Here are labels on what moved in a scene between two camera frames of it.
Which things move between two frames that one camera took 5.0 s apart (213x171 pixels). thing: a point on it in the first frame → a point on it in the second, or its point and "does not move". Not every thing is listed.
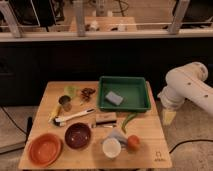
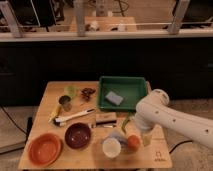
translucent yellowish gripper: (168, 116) → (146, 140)
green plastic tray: (133, 89) does not move
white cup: (111, 147) does not move
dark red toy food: (85, 92) does not move
